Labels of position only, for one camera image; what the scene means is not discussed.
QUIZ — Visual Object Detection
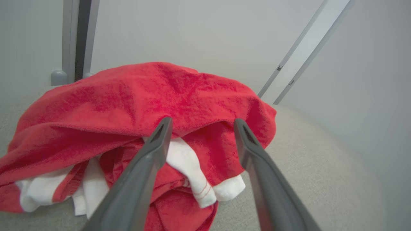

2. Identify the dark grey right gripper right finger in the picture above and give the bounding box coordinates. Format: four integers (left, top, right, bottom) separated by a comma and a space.
233, 118, 322, 231

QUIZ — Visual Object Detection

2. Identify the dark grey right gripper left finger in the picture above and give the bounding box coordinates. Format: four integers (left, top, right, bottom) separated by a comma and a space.
82, 116, 173, 231

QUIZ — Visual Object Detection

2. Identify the red garment with white sleeves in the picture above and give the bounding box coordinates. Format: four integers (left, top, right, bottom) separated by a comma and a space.
0, 62, 277, 231

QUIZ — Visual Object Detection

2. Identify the white metal frame rail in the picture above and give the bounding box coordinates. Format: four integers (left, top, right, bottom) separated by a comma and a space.
257, 0, 356, 105

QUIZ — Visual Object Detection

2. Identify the grey metal partition post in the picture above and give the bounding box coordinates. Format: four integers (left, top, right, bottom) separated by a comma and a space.
51, 0, 101, 86

